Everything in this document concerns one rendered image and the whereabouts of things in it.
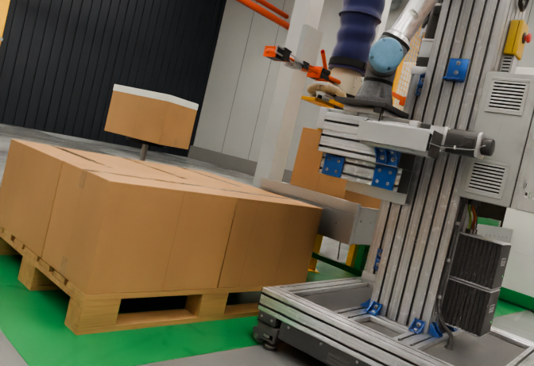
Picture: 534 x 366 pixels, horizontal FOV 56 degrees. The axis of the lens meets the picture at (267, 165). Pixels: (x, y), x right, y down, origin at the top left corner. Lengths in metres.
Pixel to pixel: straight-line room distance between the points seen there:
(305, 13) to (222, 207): 2.29
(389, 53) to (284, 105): 2.11
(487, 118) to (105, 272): 1.46
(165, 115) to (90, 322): 2.42
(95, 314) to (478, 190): 1.42
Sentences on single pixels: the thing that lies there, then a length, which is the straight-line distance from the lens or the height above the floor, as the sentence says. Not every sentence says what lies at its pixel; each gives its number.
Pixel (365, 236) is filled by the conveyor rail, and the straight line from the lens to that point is 2.69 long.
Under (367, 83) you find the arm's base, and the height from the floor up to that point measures 1.11.
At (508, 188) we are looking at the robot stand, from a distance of 1.93.
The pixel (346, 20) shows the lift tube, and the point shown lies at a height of 1.55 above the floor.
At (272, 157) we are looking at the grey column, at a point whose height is 0.73.
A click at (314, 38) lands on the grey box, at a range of 4.03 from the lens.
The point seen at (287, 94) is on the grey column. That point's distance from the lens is 3.93.
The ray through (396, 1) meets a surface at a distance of 12.87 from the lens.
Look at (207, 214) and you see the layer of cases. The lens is 2.06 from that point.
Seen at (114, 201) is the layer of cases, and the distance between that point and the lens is 1.81.
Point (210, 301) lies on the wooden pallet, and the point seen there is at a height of 0.09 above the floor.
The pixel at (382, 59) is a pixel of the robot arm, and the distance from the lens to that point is 1.89.
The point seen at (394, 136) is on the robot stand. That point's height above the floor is 0.91.
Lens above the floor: 0.76
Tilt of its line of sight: 2 degrees down
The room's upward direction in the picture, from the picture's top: 13 degrees clockwise
